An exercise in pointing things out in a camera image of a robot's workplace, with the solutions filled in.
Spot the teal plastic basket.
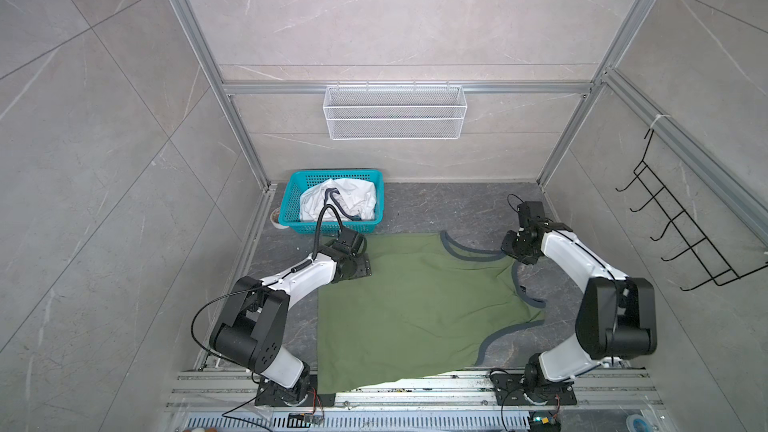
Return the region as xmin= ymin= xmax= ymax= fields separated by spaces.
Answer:
xmin=278 ymin=170 xmax=384 ymax=235

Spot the green tank top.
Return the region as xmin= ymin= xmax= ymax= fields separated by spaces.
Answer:
xmin=317 ymin=232 xmax=546 ymax=394

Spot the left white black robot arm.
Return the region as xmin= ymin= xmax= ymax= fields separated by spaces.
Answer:
xmin=208 ymin=228 xmax=371 ymax=406

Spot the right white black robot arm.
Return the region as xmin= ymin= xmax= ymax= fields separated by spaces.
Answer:
xmin=501 ymin=201 xmax=658 ymax=406

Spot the white tank top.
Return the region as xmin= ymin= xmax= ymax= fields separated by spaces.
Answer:
xmin=299 ymin=178 xmax=378 ymax=222

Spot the roll of tape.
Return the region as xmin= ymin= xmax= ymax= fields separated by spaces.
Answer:
xmin=270 ymin=208 xmax=286 ymax=230

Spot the blue tape roll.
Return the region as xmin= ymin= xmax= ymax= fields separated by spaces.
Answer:
xmin=625 ymin=414 xmax=659 ymax=432

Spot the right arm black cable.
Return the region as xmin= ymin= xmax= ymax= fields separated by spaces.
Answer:
xmin=506 ymin=193 xmax=625 ymax=367

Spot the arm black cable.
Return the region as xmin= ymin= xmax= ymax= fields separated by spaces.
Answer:
xmin=506 ymin=193 xmax=625 ymax=367
xmin=190 ymin=188 xmax=361 ymax=367

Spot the white wire mesh shelf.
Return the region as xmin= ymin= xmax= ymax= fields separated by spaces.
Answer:
xmin=323 ymin=85 xmax=468 ymax=141

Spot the black wire hook rack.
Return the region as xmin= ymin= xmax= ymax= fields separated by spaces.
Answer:
xmin=615 ymin=130 xmax=767 ymax=292

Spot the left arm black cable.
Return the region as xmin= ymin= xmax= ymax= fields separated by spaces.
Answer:
xmin=190 ymin=188 xmax=361 ymax=367

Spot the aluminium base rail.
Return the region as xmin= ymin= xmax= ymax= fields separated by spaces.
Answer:
xmin=158 ymin=368 xmax=676 ymax=431

